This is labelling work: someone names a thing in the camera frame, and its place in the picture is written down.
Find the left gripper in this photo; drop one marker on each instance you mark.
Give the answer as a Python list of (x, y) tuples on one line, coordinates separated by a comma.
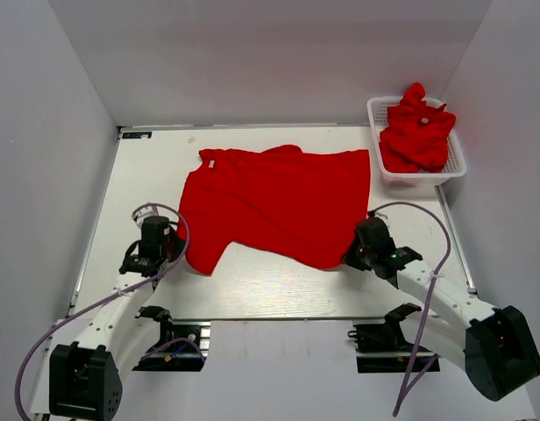
[(174, 245)]

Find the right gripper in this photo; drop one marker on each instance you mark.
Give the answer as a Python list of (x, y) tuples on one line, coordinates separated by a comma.
[(355, 254)]

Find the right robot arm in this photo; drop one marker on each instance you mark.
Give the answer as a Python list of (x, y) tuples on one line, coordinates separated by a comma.
[(493, 346)]

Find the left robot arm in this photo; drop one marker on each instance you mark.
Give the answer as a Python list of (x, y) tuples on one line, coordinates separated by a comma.
[(86, 377)]

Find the red t-shirt pile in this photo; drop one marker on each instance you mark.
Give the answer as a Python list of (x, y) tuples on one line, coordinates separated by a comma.
[(415, 139)]

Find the white plastic basket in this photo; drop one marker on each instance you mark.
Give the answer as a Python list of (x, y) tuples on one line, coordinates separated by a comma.
[(455, 166)]

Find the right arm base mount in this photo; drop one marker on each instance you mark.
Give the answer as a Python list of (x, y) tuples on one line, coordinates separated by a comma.
[(397, 351)]

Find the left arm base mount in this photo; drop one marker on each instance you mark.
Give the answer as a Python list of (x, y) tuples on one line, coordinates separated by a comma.
[(183, 347)]

